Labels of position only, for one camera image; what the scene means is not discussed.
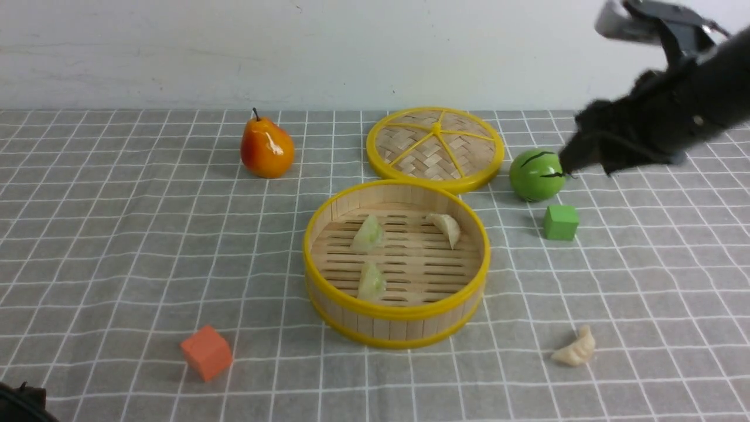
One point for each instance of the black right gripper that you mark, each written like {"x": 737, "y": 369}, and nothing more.
{"x": 665, "y": 114}

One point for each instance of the white dumpling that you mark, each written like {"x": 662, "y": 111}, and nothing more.
{"x": 578, "y": 352}
{"x": 448, "y": 226}

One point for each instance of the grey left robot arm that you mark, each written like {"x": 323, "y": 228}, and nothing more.
{"x": 24, "y": 403}

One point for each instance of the woven bamboo steamer lid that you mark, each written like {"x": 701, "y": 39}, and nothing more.
{"x": 450, "y": 149}

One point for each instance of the bamboo steamer tray yellow rim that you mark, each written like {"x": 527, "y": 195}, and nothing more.
{"x": 432, "y": 291}

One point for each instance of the green toy watermelon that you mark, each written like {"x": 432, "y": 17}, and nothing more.
{"x": 536, "y": 175}

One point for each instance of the green wooden cube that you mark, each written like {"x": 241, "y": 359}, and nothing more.
{"x": 560, "y": 223}

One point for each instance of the orange plastic pear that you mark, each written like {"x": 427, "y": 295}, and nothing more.
{"x": 266, "y": 150}

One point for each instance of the orange wooden cube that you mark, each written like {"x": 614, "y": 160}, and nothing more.
{"x": 207, "y": 352}

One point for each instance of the grey checked tablecloth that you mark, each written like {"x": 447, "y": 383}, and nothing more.
{"x": 125, "y": 231}

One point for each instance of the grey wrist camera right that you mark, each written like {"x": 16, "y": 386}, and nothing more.
{"x": 680, "y": 31}

